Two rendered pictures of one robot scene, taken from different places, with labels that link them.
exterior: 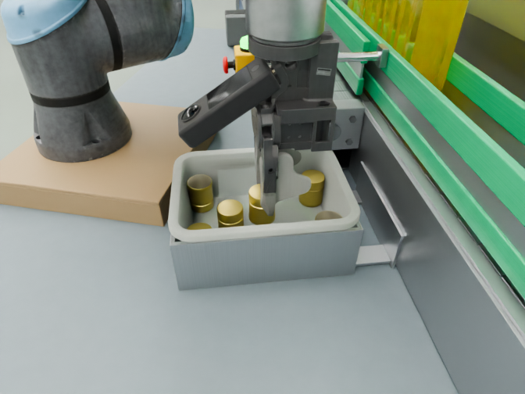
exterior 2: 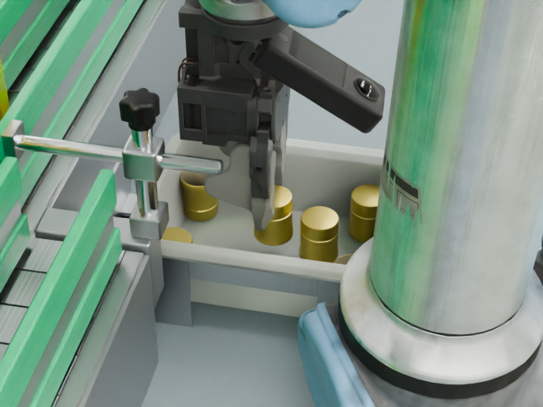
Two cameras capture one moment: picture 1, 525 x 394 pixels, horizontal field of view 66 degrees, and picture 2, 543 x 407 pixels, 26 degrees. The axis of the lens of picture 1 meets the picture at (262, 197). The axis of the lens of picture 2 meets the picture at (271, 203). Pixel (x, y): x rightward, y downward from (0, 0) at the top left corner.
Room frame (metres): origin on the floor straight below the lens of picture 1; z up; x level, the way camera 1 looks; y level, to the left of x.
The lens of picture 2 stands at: (1.17, 0.25, 1.49)
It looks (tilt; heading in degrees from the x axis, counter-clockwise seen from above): 39 degrees down; 198
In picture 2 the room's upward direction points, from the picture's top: straight up
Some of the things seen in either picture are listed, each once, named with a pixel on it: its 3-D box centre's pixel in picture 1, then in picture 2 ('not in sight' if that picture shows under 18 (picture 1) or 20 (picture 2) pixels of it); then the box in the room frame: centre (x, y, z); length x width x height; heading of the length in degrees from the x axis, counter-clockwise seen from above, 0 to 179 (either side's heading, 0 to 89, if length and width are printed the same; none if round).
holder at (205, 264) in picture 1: (280, 212); (243, 236); (0.41, -0.02, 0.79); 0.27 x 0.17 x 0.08; 97
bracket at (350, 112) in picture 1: (329, 127); (102, 256); (0.54, -0.10, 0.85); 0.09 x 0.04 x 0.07; 97
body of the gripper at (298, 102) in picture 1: (289, 93); (237, 68); (0.40, -0.03, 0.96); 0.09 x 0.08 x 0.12; 98
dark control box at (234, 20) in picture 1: (239, 27); not in sight; (1.23, 0.07, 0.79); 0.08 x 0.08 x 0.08; 7
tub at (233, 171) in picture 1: (260, 209); (272, 232); (0.41, 0.00, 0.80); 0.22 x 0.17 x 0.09; 97
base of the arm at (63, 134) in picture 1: (77, 111); not in sight; (0.60, 0.30, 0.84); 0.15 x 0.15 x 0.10
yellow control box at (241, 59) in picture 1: (248, 65); not in sight; (0.95, 0.03, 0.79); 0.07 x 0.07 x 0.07; 7
